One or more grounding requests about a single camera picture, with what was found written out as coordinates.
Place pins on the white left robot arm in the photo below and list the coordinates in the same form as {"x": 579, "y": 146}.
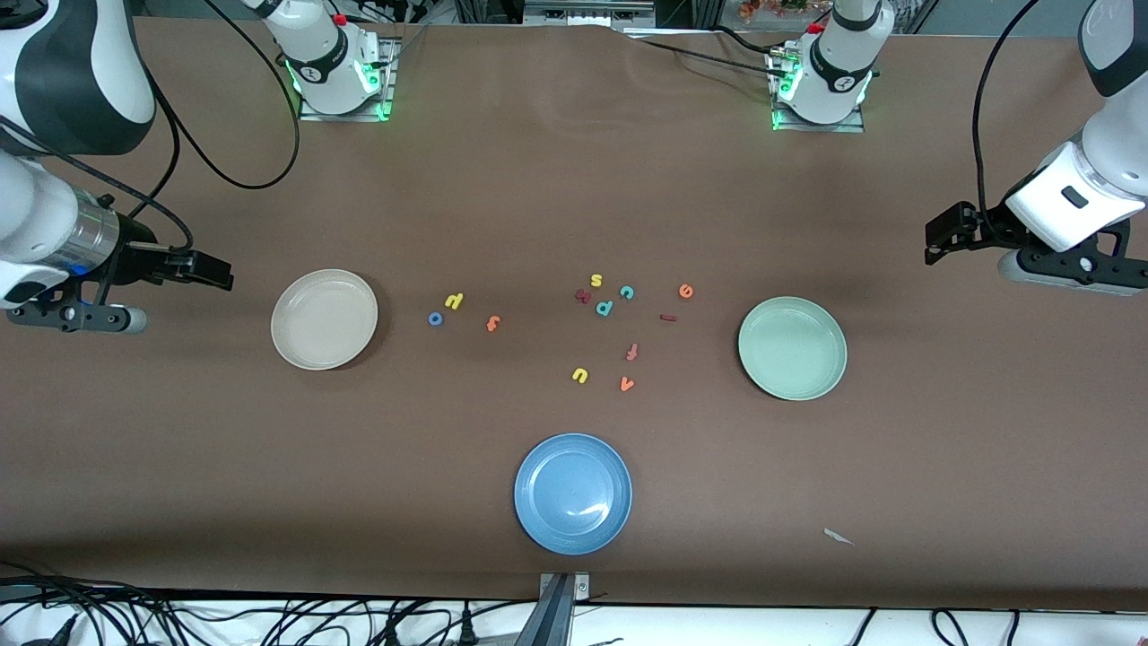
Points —
{"x": 1112, "y": 152}

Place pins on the aluminium frame rail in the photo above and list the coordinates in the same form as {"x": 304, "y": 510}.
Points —
{"x": 583, "y": 11}

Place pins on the light green plate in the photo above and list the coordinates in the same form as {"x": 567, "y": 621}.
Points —
{"x": 793, "y": 348}

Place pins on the beige brown plate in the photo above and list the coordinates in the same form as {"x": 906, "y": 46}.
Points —
{"x": 323, "y": 320}

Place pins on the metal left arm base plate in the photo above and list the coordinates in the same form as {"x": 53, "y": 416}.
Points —
{"x": 834, "y": 128}

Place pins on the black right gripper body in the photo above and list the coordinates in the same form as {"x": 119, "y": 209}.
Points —
{"x": 142, "y": 261}

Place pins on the yellow foam letter h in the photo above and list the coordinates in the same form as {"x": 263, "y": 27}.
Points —
{"x": 457, "y": 300}

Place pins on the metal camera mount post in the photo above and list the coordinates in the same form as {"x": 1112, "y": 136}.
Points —
{"x": 556, "y": 610}

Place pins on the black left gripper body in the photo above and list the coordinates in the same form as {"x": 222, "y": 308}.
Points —
{"x": 979, "y": 230}

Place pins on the orange floral object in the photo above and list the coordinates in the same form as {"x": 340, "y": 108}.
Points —
{"x": 771, "y": 7}

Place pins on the white paper scrap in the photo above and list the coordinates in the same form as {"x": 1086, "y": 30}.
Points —
{"x": 837, "y": 536}

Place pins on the brown table cover sheet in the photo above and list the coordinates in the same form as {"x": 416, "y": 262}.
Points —
{"x": 538, "y": 179}

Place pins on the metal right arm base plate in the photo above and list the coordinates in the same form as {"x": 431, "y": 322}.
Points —
{"x": 359, "y": 117}

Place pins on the blue plate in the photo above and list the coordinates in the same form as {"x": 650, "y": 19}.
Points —
{"x": 572, "y": 493}

